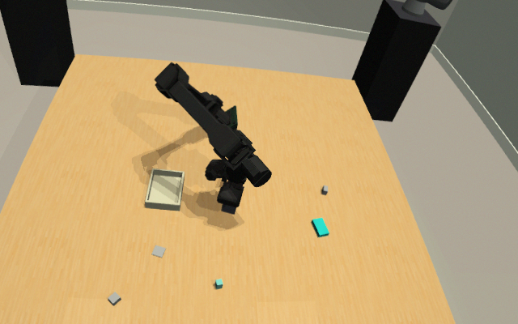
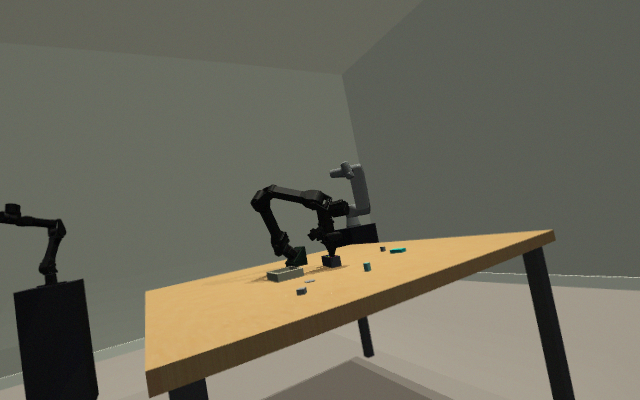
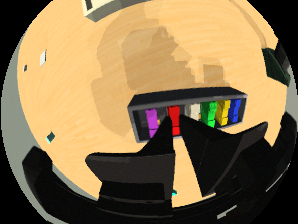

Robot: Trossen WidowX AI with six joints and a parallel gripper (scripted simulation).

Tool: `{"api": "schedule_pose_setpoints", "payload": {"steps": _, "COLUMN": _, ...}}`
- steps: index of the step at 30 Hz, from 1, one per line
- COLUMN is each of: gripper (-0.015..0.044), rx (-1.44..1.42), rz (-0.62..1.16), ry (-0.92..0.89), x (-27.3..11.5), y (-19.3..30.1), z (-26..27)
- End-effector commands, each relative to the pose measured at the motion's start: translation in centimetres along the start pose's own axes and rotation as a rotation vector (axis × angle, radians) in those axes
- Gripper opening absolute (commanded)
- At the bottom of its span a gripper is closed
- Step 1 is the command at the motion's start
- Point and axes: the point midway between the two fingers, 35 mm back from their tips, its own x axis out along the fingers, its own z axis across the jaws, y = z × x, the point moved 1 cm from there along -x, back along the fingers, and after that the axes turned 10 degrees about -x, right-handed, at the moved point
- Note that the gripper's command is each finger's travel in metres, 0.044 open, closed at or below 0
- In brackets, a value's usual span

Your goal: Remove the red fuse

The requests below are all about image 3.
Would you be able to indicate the turquoise rectangular block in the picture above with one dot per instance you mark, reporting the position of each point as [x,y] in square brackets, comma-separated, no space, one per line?
[174,192]

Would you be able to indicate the purple fuse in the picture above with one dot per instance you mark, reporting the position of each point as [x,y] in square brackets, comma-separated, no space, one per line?
[152,120]

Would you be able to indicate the white fuse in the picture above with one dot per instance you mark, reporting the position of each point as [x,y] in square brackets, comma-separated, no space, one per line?
[192,110]

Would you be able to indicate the small teal cube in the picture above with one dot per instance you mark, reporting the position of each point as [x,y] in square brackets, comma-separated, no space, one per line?
[50,137]

